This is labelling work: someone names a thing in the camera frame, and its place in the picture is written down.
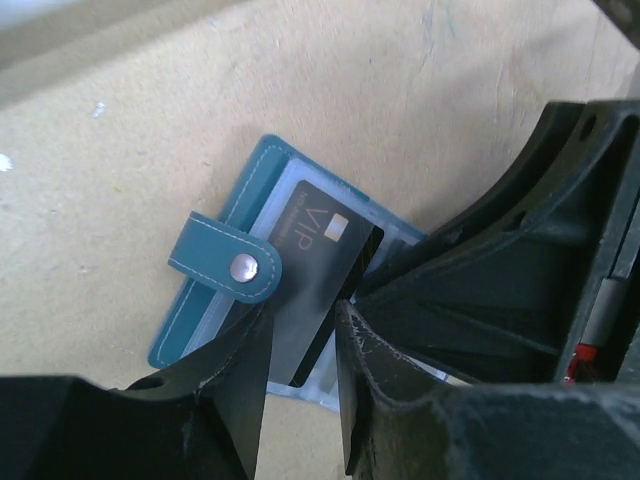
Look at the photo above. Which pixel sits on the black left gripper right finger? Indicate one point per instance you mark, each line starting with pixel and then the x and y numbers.
pixel 400 422

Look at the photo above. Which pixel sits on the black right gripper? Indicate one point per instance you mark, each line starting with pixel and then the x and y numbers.
pixel 538 280

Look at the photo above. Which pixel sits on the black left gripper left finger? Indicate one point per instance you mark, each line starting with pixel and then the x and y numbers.
pixel 199 418

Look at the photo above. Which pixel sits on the black VIP credit card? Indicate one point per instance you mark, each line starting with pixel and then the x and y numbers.
pixel 324 247

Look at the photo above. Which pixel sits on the blue leather card holder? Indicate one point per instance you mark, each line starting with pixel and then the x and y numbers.
pixel 228 263

